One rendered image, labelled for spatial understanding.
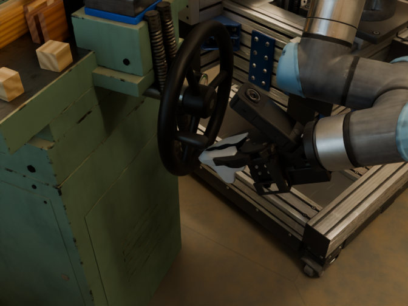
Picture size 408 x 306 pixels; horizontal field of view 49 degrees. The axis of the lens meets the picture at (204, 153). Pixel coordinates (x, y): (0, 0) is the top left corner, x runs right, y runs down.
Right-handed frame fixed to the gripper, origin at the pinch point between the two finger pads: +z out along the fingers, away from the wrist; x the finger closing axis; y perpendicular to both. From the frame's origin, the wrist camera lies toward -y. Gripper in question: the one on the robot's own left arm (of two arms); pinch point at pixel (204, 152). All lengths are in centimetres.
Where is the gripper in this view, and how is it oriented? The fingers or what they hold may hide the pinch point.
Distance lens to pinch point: 73.6
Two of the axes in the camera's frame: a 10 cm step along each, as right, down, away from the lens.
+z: -7.8, 1.4, 6.1
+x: 4.3, -5.8, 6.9
